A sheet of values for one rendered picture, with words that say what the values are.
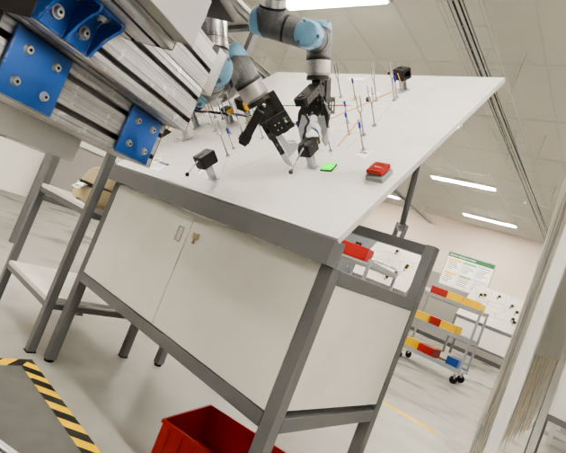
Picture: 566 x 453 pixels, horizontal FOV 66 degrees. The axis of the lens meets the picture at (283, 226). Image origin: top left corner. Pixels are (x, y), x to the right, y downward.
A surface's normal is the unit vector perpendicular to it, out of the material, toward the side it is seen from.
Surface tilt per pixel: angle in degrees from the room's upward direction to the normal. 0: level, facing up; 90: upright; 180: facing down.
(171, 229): 90
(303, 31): 112
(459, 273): 90
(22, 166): 90
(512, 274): 90
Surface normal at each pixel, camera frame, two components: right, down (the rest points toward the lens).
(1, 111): 0.89, 0.33
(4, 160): 0.74, 0.26
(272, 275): -0.60, -0.27
